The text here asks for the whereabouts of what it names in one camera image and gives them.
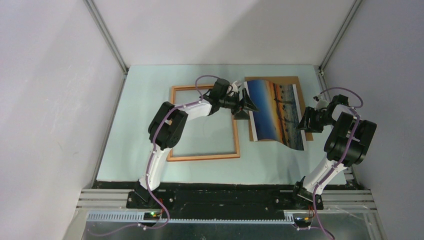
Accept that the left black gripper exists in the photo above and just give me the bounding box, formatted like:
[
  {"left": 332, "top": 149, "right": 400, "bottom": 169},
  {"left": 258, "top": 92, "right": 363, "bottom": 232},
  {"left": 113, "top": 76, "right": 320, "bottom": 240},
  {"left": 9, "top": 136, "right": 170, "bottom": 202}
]
[{"left": 219, "top": 88, "right": 259, "bottom": 121}]

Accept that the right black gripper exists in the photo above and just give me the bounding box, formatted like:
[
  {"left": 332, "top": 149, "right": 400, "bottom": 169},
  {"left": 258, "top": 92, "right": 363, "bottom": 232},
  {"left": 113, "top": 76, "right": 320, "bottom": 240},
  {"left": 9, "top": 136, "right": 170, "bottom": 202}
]
[{"left": 295, "top": 106, "right": 336, "bottom": 133}]

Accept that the wooden picture frame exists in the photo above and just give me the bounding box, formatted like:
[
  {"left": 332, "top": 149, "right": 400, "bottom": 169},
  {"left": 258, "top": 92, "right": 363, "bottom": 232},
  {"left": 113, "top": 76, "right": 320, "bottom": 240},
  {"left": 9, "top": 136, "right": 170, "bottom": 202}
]
[{"left": 166, "top": 84, "right": 241, "bottom": 163}]

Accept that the sunset photo print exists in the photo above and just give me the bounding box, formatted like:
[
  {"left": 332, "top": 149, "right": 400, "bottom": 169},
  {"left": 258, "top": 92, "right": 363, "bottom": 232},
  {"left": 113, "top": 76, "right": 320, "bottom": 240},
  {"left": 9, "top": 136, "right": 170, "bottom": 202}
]
[{"left": 244, "top": 79, "right": 307, "bottom": 151}]

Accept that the brown backing board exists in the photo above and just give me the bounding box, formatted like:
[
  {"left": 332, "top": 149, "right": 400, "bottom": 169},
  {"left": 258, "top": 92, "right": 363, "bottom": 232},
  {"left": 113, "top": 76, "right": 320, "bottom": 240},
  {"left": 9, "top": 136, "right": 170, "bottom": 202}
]
[{"left": 243, "top": 76, "right": 314, "bottom": 143}]

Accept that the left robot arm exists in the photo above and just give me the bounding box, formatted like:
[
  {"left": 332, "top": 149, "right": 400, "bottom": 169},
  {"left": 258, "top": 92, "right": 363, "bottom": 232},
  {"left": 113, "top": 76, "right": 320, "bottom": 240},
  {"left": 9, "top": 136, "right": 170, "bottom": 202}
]
[{"left": 134, "top": 76, "right": 258, "bottom": 208}]

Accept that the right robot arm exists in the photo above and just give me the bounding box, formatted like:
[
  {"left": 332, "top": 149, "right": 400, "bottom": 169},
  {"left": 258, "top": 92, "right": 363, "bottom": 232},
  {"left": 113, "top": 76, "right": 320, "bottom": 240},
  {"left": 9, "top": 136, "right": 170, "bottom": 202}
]
[{"left": 290, "top": 94, "right": 377, "bottom": 209}]

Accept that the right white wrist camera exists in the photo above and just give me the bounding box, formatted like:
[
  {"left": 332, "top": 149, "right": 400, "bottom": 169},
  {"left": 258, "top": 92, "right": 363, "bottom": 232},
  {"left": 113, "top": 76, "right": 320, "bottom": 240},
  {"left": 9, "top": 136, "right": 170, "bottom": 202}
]
[{"left": 313, "top": 93, "right": 330, "bottom": 111}]

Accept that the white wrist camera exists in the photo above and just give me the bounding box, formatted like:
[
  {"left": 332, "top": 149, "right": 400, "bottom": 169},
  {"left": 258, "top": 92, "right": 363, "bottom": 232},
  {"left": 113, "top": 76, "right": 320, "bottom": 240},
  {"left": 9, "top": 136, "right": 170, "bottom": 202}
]
[
  {"left": 313, "top": 93, "right": 330, "bottom": 111},
  {"left": 227, "top": 80, "right": 243, "bottom": 96}
]

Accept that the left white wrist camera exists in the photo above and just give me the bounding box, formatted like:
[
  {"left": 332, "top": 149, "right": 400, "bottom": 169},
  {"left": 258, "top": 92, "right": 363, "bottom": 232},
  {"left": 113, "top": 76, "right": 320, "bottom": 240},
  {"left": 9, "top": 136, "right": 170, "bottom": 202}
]
[{"left": 227, "top": 80, "right": 243, "bottom": 96}]

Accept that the right aluminium corner post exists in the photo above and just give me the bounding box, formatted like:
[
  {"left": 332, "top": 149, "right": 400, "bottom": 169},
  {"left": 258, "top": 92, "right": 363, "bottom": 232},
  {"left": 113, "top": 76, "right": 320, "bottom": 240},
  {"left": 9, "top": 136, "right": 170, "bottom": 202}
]
[{"left": 319, "top": 0, "right": 364, "bottom": 72}]

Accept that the aluminium corner post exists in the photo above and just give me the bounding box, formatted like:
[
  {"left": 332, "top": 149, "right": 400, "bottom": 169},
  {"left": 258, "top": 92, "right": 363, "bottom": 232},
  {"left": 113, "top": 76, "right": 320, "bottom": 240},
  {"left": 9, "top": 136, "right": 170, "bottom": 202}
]
[
  {"left": 319, "top": 0, "right": 364, "bottom": 72},
  {"left": 83, "top": 0, "right": 129, "bottom": 75}
]

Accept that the grey cable duct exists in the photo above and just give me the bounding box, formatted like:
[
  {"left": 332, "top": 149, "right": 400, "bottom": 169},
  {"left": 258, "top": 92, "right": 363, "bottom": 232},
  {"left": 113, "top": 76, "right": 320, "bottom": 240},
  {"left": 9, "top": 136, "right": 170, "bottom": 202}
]
[{"left": 86, "top": 210, "right": 301, "bottom": 224}]

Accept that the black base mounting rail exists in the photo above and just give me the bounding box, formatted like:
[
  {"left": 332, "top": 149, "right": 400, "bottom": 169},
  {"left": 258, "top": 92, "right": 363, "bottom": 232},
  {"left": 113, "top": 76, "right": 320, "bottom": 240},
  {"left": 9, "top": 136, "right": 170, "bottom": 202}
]
[{"left": 93, "top": 181, "right": 324, "bottom": 220}]

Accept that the left aluminium corner post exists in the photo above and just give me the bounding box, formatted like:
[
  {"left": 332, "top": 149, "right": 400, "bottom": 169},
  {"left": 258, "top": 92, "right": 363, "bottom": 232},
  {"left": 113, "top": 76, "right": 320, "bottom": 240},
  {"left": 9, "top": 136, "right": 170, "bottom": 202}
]
[{"left": 83, "top": 0, "right": 129, "bottom": 75}]

